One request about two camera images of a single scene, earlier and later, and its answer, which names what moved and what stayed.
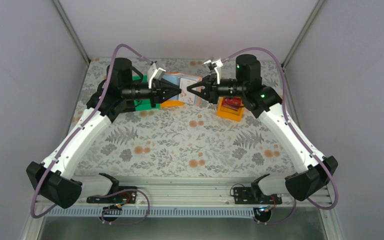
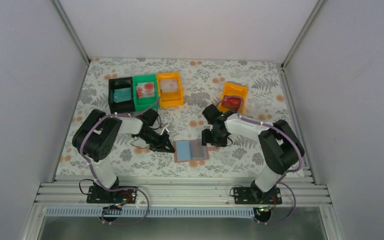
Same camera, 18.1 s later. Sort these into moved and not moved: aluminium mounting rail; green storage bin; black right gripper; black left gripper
Moved: black right gripper; black left gripper
Not moved: aluminium mounting rail; green storage bin
